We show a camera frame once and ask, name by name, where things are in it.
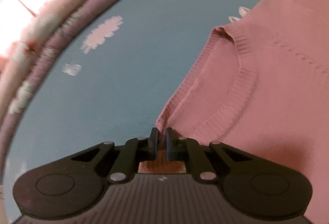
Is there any teal floral bed sheet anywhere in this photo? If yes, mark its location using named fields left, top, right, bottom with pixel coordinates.
left=4, top=0, right=260, bottom=223

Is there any folded floral quilt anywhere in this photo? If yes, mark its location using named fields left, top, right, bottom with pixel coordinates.
left=0, top=0, right=178, bottom=183

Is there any pink and white knit sweater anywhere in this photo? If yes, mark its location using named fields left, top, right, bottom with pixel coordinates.
left=156, top=0, right=328, bottom=223

